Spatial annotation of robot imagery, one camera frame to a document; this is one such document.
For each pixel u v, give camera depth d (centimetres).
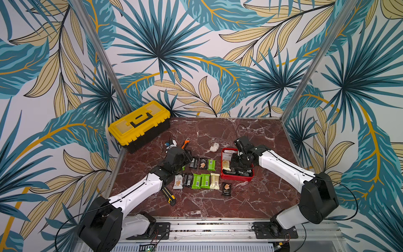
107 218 40
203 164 95
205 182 88
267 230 73
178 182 88
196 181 88
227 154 95
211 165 95
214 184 88
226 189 86
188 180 88
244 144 68
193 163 95
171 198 82
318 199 43
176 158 63
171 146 73
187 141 106
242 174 90
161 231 72
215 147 100
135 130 90
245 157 62
